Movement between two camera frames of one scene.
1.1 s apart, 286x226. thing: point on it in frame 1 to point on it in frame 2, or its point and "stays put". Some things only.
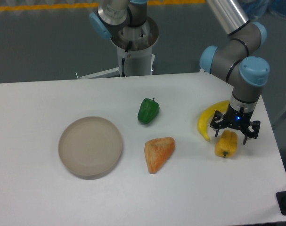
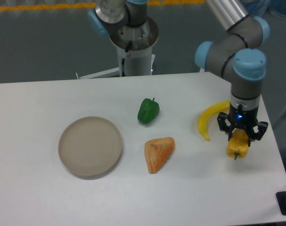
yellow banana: [221, 107] stays put
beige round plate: [90, 147] stays put
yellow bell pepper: [226, 144] to [237, 146]
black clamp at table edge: [285, 200] stays put
